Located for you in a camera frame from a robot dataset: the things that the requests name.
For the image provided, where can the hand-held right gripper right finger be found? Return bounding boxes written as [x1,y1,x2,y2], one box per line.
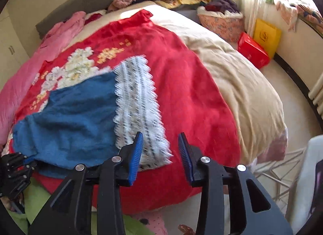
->
[177,132,294,235]

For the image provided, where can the pink fluffy cloth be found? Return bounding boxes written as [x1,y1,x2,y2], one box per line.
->
[107,0,141,12]

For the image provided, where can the floral laundry basket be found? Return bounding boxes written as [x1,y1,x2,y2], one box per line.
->
[197,6,245,44]

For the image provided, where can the dark red cloth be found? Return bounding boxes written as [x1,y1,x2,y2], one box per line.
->
[84,13,103,25]

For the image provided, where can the grey upholstered headboard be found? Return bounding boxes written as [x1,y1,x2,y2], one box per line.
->
[35,0,147,40]

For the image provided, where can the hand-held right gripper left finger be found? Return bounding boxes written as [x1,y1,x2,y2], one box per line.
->
[28,131,144,235]

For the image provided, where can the white wire drying rack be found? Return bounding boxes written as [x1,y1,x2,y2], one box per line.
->
[252,146,314,215]

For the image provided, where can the purple clothes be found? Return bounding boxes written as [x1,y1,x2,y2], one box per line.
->
[204,0,243,15]

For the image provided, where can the red box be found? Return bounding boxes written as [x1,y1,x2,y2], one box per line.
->
[237,32,270,69]

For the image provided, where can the yellow box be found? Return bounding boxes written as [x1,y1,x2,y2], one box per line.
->
[253,18,282,59]

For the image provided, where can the red floral blanket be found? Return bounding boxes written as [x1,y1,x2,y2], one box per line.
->
[1,10,243,211]

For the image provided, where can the brown translucent clip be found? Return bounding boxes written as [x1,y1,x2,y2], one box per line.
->
[178,223,196,235]

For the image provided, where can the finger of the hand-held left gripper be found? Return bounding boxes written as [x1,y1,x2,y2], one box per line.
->
[1,152,39,173]

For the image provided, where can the white radiator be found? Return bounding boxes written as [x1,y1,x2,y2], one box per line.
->
[308,71,323,120]

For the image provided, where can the person's green clothing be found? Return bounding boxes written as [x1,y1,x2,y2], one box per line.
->
[13,178,153,235]

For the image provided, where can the pink blanket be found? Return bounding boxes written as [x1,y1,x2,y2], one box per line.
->
[0,11,87,147]

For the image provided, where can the cream wardrobe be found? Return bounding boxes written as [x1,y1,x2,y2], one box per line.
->
[0,5,31,74]

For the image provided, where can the pink dotted cloth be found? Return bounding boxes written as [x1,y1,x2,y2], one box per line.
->
[131,211,168,235]

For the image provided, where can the white chair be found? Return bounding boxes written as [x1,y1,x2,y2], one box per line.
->
[290,135,323,233]

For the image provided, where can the floral cloth on windowsill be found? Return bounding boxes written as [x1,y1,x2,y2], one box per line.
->
[274,0,323,32]

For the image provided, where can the blue denim pants lace trim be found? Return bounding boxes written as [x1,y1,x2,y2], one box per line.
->
[11,56,174,178]

